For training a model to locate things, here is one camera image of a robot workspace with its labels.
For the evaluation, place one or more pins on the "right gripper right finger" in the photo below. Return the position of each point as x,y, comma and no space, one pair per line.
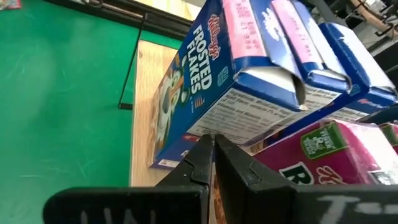
264,202

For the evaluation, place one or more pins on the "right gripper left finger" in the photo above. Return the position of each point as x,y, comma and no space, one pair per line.
174,202

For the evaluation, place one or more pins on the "Frosted Flakes cereal box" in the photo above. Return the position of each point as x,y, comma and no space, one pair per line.
311,46
211,62
357,62

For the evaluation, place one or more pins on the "wooden shelf black legs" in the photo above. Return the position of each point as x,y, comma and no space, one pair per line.
146,109

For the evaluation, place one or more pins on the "green table mat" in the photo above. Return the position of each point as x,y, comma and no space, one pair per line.
62,93

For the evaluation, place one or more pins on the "black table frame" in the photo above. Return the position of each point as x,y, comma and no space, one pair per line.
161,23

